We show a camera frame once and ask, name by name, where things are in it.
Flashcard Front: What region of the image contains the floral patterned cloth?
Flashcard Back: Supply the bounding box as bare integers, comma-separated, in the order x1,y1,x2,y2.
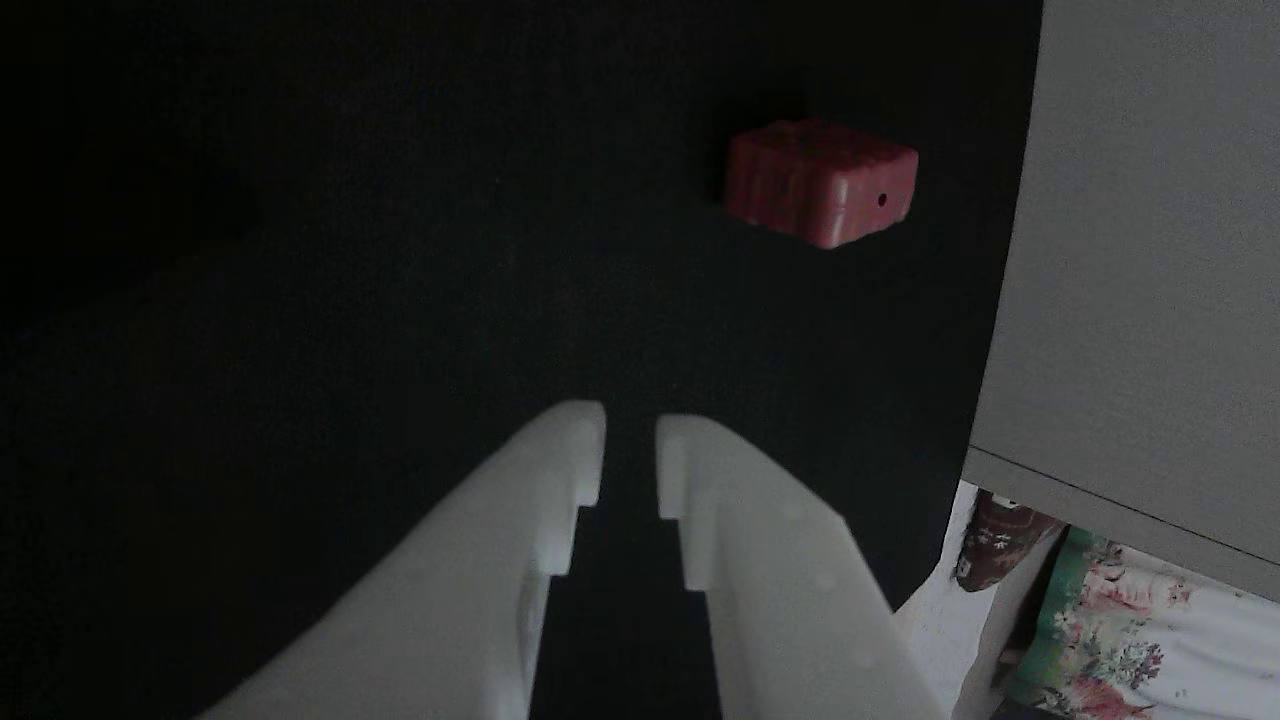
1005,527,1280,720

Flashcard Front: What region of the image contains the black desk mat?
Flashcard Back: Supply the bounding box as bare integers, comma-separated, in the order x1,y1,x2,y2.
0,0,1044,720

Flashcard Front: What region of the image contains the red brick toy block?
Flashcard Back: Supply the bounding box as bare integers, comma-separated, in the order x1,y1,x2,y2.
724,118,920,251

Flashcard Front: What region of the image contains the dark red patterned cloth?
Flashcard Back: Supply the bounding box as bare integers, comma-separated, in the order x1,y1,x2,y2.
955,490,1066,593

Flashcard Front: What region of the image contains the white side panel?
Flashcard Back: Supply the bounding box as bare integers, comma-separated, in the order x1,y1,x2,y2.
962,0,1280,603

